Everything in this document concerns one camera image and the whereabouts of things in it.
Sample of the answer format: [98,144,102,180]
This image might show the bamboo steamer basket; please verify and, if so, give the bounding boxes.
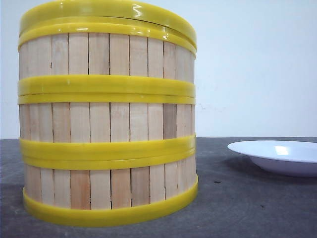
[19,97,196,170]
[18,16,196,104]
[23,155,198,227]

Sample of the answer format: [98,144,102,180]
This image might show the yellow rimmed bamboo steamer lid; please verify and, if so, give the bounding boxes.
[18,0,197,53]

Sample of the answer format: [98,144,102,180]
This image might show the white plate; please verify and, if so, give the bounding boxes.
[227,140,317,177]

